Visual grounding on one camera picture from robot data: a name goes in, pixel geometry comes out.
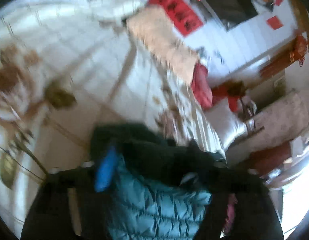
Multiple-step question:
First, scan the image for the dark green puffer jacket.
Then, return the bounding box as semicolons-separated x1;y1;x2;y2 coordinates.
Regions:
90;124;214;239

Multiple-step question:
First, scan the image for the white satin pillow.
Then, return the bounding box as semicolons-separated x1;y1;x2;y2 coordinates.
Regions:
204;98;247;151

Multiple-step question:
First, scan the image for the red ruffled cushion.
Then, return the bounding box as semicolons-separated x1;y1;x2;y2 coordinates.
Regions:
191;62;213;111

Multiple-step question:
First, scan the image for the floral cream bed quilt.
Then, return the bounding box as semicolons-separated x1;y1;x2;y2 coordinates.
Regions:
0;0;224;239

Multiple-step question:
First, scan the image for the red calligraphy banner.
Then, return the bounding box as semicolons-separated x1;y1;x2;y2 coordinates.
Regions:
148;0;203;37

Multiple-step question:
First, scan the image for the beige embroidered pillow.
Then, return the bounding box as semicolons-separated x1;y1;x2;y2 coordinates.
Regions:
126;5;199;85

